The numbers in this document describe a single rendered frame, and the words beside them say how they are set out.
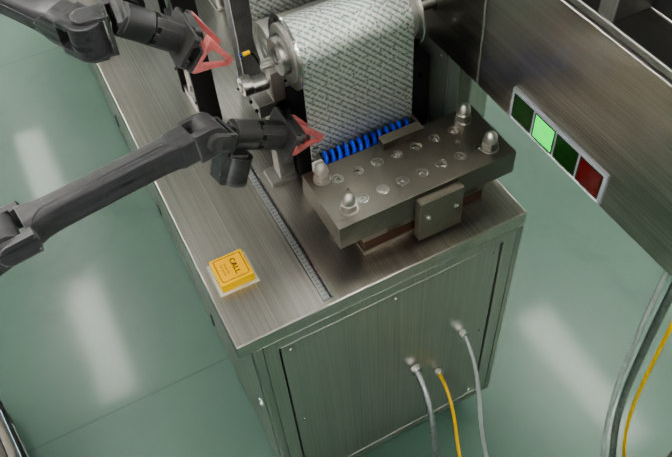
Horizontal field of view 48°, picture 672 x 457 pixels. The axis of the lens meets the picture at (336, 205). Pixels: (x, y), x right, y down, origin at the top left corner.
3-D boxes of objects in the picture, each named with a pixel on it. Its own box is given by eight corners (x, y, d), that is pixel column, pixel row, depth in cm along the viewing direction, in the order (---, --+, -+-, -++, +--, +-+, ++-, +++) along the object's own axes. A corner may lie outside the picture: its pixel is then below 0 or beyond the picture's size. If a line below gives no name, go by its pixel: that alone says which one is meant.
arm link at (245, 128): (236, 125, 133) (223, 113, 137) (228, 160, 136) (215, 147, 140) (270, 127, 137) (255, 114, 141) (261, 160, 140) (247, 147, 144)
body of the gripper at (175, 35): (187, 72, 125) (148, 60, 120) (168, 39, 131) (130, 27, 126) (205, 40, 122) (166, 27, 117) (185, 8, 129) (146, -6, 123)
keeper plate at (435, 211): (413, 234, 152) (415, 199, 144) (455, 215, 155) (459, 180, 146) (420, 243, 150) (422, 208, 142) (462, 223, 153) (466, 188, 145)
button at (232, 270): (210, 268, 150) (208, 261, 149) (242, 254, 152) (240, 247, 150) (223, 294, 146) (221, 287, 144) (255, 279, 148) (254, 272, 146)
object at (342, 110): (311, 159, 153) (303, 91, 139) (410, 119, 159) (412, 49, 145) (312, 161, 152) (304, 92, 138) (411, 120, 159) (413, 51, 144)
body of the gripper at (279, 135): (293, 165, 143) (260, 165, 139) (271, 132, 149) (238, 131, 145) (305, 138, 139) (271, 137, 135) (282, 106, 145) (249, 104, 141)
